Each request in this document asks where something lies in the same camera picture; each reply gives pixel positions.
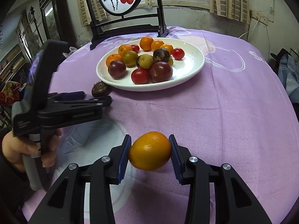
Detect large brown water chestnut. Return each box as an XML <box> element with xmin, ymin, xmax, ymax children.
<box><xmin>136</xmin><ymin>56</ymin><xmax>141</xmax><ymax>68</ymax></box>

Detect standing fan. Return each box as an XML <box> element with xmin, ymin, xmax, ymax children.
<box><xmin>25</xmin><ymin>32</ymin><xmax>40</xmax><ymax>54</ymax></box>

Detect orange mandarin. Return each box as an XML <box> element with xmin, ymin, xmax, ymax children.
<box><xmin>105</xmin><ymin>54</ymin><xmax>122</xmax><ymax>67</ymax></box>
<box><xmin>139</xmin><ymin>36</ymin><xmax>154</xmax><ymax>52</ymax></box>
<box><xmin>118</xmin><ymin>44</ymin><xmax>133</xmax><ymax>56</ymax></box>

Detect wall power socket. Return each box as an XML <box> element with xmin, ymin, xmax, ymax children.
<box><xmin>250</xmin><ymin>10</ymin><xmax>269</xmax><ymax>26</ymax></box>

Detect small orange kumquat on plate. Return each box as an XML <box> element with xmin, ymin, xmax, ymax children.
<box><xmin>150</xmin><ymin>39</ymin><xmax>164</xmax><ymax>51</ymax></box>

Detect orange yellow round fruit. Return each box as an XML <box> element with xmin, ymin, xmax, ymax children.
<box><xmin>128</xmin><ymin>131</ymin><xmax>171</xmax><ymax>171</ymax></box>

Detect dark water chestnut on plate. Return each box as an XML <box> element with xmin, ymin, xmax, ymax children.
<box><xmin>153</xmin><ymin>48</ymin><xmax>170</xmax><ymax>62</ymax></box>

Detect dark purple plum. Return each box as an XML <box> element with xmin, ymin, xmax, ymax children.
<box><xmin>150</xmin><ymin>62</ymin><xmax>173</xmax><ymax>83</ymax></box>
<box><xmin>108</xmin><ymin>60</ymin><xmax>127</xmax><ymax>79</ymax></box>

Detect person's left hand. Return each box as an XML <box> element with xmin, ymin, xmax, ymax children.
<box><xmin>2</xmin><ymin>129</ymin><xmax>62</xmax><ymax>172</ymax></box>

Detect dark purple plum right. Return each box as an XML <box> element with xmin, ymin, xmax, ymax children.
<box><xmin>150</xmin><ymin>62</ymin><xmax>173</xmax><ymax>83</ymax></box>

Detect beige checked curtain right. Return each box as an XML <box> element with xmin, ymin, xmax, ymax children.
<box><xmin>210</xmin><ymin>0</ymin><xmax>250</xmax><ymax>24</ymax></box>

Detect beige checked curtain left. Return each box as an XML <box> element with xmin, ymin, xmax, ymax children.
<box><xmin>76</xmin><ymin>0</ymin><xmax>107</xmax><ymax>27</ymax></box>

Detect small yellow round fruit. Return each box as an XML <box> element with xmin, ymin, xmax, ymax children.
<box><xmin>139</xmin><ymin>54</ymin><xmax>154</xmax><ymax>69</ymax></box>

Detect water chestnut beside plate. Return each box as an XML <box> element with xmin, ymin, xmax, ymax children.
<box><xmin>91</xmin><ymin>81</ymin><xmax>111</xmax><ymax>98</ymax></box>

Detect yellow green round fruit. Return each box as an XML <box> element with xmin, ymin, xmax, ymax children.
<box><xmin>122</xmin><ymin>51</ymin><xmax>138</xmax><ymax>68</ymax></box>

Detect beige checked curtain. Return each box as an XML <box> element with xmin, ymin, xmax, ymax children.
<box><xmin>210</xmin><ymin>0</ymin><xmax>250</xmax><ymax>24</ymax></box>
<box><xmin>76</xmin><ymin>0</ymin><xmax>107</xmax><ymax>27</ymax></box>

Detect white plastic bag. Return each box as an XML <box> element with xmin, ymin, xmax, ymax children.
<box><xmin>62</xmin><ymin>46</ymin><xmax>78</xmax><ymax>58</ymax></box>

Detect white oval plate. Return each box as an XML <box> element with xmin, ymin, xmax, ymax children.
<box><xmin>96</xmin><ymin>36</ymin><xmax>205</xmax><ymax>91</ymax></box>

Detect dark purple plum left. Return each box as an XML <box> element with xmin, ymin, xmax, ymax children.
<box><xmin>108</xmin><ymin>60</ymin><xmax>127</xmax><ymax>79</ymax></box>

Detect purple printed tablecloth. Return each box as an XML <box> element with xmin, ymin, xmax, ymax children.
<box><xmin>22</xmin><ymin>26</ymin><xmax>299</xmax><ymax>224</ymax></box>

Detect white power cable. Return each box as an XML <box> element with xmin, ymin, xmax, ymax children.
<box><xmin>238</xmin><ymin>19</ymin><xmax>260</xmax><ymax>40</ymax></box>

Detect dark wooden glass cabinet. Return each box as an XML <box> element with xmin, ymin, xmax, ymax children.
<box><xmin>39</xmin><ymin>0</ymin><xmax>76</xmax><ymax>47</ymax></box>

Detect blue cloth bag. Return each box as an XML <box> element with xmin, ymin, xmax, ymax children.
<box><xmin>270</xmin><ymin>49</ymin><xmax>298</xmax><ymax>104</ymax></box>

